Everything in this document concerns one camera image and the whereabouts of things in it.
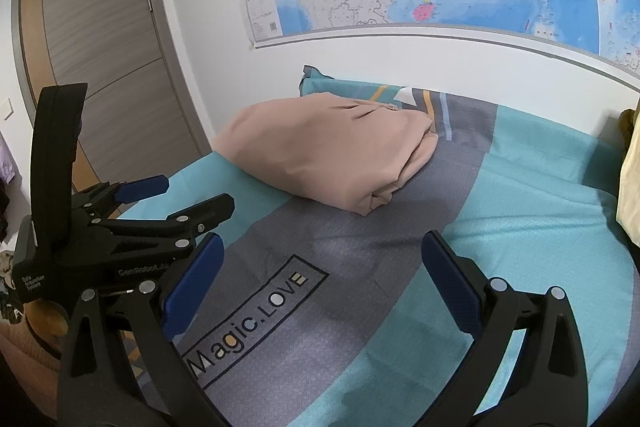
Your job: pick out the pink garment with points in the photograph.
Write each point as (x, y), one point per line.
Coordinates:
(325, 147)

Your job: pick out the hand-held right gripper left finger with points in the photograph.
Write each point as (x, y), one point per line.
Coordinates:
(200, 272)

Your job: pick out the grey wooden door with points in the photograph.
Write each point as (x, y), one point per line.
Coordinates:
(110, 57)

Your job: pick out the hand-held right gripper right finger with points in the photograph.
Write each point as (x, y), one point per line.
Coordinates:
(452, 279)

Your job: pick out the person's left hand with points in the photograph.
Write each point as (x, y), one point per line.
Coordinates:
(45, 322)

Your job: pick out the dark brown cloth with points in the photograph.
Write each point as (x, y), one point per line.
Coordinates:
(629, 124)

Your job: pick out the pale yellow garment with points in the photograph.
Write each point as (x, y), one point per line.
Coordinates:
(630, 197)

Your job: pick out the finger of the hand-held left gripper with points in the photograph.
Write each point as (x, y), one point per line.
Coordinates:
(145, 188)
(210, 209)

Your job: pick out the blue grey printed bed sheet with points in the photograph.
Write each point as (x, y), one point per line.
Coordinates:
(450, 257)

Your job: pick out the purple cloth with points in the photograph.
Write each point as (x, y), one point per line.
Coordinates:
(5, 162)

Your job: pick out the white wall switch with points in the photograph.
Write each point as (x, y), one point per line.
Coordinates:
(7, 108)

